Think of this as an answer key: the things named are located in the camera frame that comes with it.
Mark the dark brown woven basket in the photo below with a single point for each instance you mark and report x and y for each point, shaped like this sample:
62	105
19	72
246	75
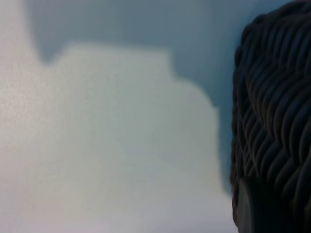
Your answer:
274	97

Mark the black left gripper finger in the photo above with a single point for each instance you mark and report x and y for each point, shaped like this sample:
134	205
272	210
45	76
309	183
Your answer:
255	211

